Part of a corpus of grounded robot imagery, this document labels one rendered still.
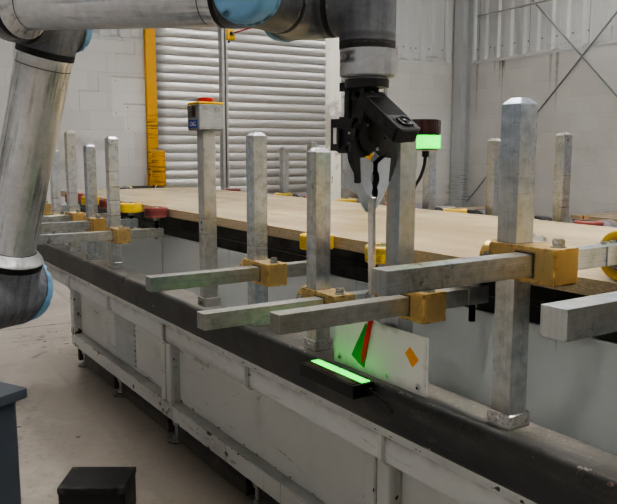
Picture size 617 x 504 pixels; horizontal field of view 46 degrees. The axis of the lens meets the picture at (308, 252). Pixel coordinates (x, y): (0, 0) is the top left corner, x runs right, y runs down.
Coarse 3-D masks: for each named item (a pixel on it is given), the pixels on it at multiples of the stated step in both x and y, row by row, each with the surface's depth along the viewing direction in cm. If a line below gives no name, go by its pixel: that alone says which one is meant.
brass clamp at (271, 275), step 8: (240, 264) 171; (248, 264) 167; (256, 264) 164; (264, 264) 161; (272, 264) 160; (280, 264) 162; (264, 272) 161; (272, 272) 161; (280, 272) 162; (264, 280) 161; (272, 280) 161; (280, 280) 162
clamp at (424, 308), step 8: (408, 296) 121; (416, 296) 120; (424, 296) 118; (432, 296) 119; (440, 296) 120; (416, 304) 120; (424, 304) 118; (432, 304) 119; (440, 304) 120; (416, 312) 120; (424, 312) 119; (432, 312) 120; (440, 312) 120; (416, 320) 120; (424, 320) 119; (432, 320) 120; (440, 320) 121
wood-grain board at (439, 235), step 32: (64, 192) 366; (128, 192) 358; (160, 192) 358; (192, 192) 358; (224, 192) 358; (224, 224) 220; (288, 224) 201; (352, 224) 201; (384, 224) 201; (416, 224) 201; (448, 224) 201; (480, 224) 201; (544, 224) 201; (576, 224) 201; (416, 256) 149; (448, 256) 141; (576, 288) 118; (608, 288) 113
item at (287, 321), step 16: (448, 288) 129; (464, 288) 129; (480, 288) 130; (336, 304) 115; (352, 304) 115; (368, 304) 116; (384, 304) 118; (400, 304) 120; (448, 304) 126; (464, 304) 128; (272, 320) 109; (288, 320) 109; (304, 320) 110; (320, 320) 112; (336, 320) 113; (352, 320) 115; (368, 320) 117
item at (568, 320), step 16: (544, 304) 67; (560, 304) 67; (576, 304) 67; (592, 304) 67; (608, 304) 68; (544, 320) 67; (560, 320) 65; (576, 320) 65; (592, 320) 67; (608, 320) 68; (544, 336) 67; (560, 336) 65; (576, 336) 66; (592, 336) 67
